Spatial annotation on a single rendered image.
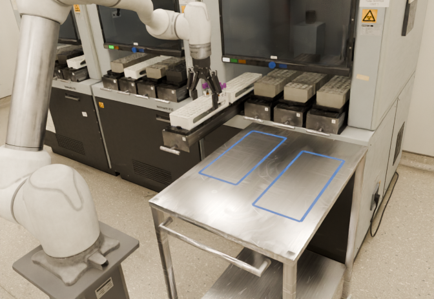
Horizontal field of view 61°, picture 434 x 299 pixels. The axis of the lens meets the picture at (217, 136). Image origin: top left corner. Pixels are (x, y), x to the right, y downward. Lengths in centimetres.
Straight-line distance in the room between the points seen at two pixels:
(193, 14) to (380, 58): 72
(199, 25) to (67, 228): 87
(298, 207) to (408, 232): 136
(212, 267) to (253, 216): 104
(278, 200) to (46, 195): 60
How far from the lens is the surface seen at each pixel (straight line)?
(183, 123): 148
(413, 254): 221
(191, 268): 202
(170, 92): 201
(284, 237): 94
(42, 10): 117
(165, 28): 153
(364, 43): 155
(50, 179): 102
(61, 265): 112
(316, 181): 114
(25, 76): 116
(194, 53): 152
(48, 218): 102
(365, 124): 165
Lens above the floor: 145
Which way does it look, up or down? 27 degrees down
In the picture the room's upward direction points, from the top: 5 degrees counter-clockwise
